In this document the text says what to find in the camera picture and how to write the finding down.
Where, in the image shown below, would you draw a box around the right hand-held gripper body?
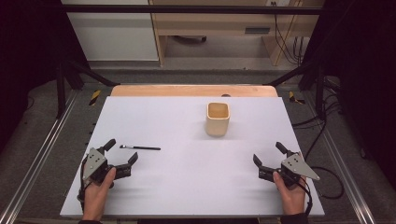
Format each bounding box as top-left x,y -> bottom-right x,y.
279,150 -> 321,188

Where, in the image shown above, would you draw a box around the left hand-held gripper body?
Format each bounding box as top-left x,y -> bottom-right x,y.
81,147 -> 110,185

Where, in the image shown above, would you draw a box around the black makeup brush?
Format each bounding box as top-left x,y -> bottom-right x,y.
119,144 -> 162,151

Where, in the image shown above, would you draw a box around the cream square cup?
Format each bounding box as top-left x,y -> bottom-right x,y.
205,102 -> 232,137

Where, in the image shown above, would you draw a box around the person's right hand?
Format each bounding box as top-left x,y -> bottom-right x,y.
272,171 -> 307,217

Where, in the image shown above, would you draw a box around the person's left hand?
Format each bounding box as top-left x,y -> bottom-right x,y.
82,167 -> 118,222

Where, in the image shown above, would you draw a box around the yellow black tape strip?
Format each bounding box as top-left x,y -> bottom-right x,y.
89,89 -> 103,106
288,91 -> 306,105

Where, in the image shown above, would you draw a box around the black metal stand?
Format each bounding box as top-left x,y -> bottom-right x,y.
264,60 -> 327,118
55,59 -> 121,119

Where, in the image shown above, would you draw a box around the light wooden table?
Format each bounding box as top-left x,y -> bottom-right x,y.
110,84 -> 278,98

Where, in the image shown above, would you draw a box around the white cabinet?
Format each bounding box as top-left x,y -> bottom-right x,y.
61,0 -> 160,63

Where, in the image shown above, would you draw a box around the black curtain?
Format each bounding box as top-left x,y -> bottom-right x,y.
303,0 -> 396,189
0,0 -> 92,153

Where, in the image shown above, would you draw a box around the beige wooden desk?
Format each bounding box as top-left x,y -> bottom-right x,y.
148,0 -> 325,67

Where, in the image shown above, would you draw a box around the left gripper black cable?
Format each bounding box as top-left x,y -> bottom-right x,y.
77,157 -> 90,213

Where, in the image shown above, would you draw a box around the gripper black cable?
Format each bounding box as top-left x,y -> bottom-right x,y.
298,166 -> 346,217
77,157 -> 90,213

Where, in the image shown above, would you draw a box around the black floor cables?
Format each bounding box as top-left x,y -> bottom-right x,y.
292,92 -> 341,161

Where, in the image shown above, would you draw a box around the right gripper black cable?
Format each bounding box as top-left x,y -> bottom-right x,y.
298,166 -> 346,217

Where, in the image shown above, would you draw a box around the aluminium floor rail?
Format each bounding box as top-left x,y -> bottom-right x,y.
0,90 -> 79,224
303,92 -> 378,224

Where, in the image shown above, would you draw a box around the black hanging cables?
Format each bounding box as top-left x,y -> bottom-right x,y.
273,1 -> 304,66

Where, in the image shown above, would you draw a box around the black metal frame bar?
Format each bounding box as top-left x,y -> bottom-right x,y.
60,4 -> 325,16

